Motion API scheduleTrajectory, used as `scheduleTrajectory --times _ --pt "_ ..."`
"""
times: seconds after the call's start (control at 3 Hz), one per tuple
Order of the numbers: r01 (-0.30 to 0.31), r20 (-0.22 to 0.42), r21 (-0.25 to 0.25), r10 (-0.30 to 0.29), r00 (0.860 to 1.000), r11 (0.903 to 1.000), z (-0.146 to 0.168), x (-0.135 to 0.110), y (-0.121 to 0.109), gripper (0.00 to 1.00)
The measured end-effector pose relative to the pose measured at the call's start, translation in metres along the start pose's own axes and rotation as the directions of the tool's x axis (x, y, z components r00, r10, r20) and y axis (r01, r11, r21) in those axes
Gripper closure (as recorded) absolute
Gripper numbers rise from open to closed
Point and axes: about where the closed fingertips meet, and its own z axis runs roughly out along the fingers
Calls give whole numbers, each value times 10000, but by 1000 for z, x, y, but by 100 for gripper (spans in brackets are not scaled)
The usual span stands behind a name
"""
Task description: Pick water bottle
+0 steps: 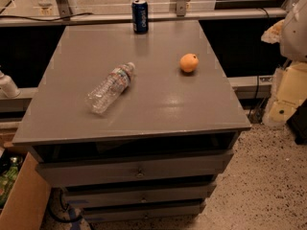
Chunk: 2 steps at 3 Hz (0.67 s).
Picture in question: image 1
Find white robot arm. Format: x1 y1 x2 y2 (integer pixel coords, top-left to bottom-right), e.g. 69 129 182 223
280 0 307 62

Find clear plastic water bottle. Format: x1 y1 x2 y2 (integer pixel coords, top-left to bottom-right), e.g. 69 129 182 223
86 62 135 115

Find grey drawer cabinet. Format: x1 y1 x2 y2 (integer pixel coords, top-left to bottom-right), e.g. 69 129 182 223
13 21 250 213

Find orange fruit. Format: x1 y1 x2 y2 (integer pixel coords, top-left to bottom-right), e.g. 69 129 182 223
179 54 199 73

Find grey top drawer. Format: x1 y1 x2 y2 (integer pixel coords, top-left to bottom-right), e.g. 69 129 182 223
36 149 233 187

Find grey drawer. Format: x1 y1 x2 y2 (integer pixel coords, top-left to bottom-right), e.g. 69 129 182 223
64 182 216 208
83 200 205 222
36 149 233 187

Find grey middle drawer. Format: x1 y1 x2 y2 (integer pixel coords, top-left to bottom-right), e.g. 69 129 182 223
64 182 216 208

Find blue Pepsi can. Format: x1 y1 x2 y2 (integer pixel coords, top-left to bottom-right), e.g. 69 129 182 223
131 0 149 34

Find grey bottom drawer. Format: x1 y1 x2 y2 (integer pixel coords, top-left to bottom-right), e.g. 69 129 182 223
83 200 205 222

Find white pipe at left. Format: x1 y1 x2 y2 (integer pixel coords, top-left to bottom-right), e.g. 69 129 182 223
0 71 20 98

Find green items in box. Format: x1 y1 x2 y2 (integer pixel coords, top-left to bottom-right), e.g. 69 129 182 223
0 156 23 208

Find brown cardboard box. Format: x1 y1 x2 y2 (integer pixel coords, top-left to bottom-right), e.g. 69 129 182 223
0 142 51 230

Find black cable under cabinet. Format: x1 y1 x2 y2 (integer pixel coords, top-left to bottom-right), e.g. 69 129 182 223
46 191 83 224

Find grey metal frame rail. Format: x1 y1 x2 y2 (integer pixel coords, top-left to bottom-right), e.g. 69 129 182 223
0 8 287 27

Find black cable on rail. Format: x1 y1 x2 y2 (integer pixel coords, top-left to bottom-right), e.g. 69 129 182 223
0 11 94 22

